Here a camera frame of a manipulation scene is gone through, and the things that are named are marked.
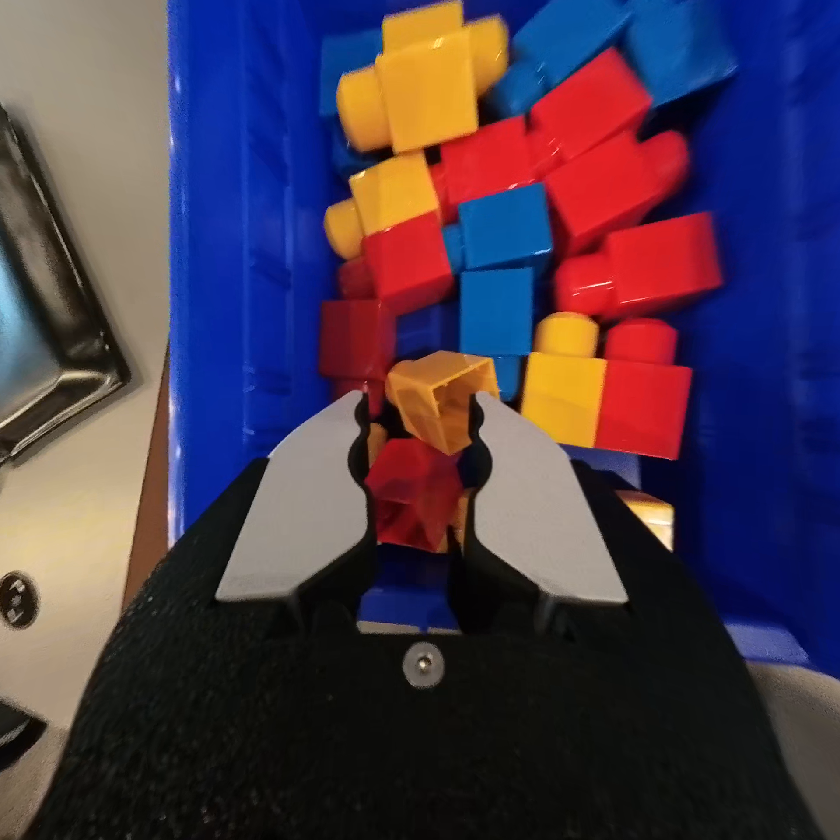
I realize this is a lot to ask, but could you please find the round grey table socket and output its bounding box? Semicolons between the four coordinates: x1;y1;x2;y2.
0;570;42;632

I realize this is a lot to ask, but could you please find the black glossy device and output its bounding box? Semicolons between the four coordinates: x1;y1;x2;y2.
0;101;132;463

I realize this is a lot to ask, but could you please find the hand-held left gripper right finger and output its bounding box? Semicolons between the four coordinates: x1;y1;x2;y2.
449;392;630;634

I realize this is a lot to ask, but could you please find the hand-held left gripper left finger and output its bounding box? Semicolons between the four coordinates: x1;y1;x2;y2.
215;390;380;629

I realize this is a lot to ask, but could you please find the pile of mega blocks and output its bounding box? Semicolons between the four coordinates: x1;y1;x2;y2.
318;0;739;553

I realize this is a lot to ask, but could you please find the blue plastic bin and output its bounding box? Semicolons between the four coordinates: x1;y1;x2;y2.
167;0;840;670

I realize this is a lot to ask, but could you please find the yellow mega block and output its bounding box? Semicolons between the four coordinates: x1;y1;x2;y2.
384;350;501;455

